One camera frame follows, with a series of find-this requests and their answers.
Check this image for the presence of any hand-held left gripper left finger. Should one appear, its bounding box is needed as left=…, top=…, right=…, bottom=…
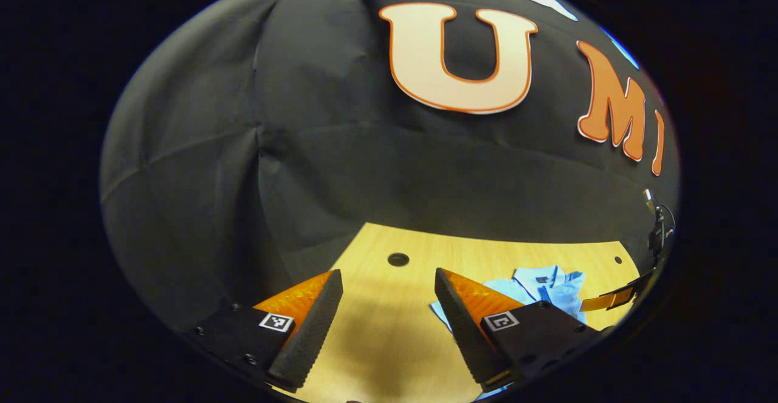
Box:
left=181, top=269, right=344, bottom=391

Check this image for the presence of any black backdrop cloth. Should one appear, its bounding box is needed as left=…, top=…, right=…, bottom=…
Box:
left=100, top=0, right=681, bottom=332

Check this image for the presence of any light blue T-shirt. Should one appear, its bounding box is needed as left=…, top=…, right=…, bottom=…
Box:
left=429, top=264, right=588, bottom=401

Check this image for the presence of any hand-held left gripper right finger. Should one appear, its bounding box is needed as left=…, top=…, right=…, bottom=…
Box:
left=434, top=267, right=616, bottom=394

